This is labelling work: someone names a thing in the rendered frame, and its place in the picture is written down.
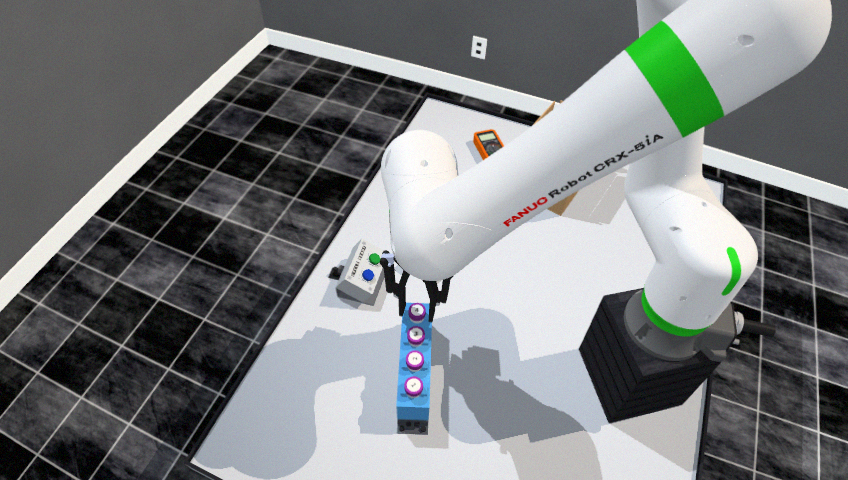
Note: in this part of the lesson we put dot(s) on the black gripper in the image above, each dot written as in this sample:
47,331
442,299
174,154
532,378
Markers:
399,290

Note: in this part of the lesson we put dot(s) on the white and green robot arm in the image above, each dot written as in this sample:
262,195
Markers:
704,60

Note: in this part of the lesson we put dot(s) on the orange digital multimeter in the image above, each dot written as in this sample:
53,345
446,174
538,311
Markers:
487,142

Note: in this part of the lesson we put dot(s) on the white button housing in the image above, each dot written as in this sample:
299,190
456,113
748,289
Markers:
362,275

